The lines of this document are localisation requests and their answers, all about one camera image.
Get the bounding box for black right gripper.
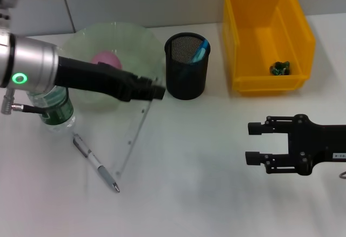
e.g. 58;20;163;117
245;114;346;177

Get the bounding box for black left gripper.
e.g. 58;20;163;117
55;55;167;103

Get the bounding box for clear plastic ruler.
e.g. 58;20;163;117
112;97;155;177

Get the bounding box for pink peach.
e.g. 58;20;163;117
90;51;123;71

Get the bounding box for blue scissors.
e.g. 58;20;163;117
177;38;211;82

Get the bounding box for green plastic wrapper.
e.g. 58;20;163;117
269;61;291;76

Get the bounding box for clear green-label water bottle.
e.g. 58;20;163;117
26;84;77;134

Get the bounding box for black mesh pen cup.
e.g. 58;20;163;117
164;32;211;101

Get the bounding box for green glass fruit plate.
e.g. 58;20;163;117
58;22;165;113

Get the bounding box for white grey ballpoint pen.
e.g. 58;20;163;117
72;131;121;194

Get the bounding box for yellow plastic bin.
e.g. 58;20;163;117
222;0;316;97

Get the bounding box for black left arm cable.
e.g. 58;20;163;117
12;87;69;115

